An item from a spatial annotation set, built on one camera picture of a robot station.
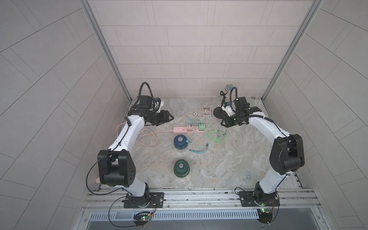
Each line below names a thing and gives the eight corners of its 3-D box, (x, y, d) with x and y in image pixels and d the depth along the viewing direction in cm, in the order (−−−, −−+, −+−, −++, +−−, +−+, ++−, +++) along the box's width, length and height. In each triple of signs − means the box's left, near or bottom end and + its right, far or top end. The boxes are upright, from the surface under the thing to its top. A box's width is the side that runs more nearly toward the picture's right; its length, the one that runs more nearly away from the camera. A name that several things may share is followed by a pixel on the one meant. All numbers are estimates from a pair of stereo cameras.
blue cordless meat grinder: (174, 152, 89) (173, 145, 81) (175, 141, 93) (174, 134, 86) (187, 152, 89) (187, 145, 81) (187, 142, 93) (187, 134, 86)
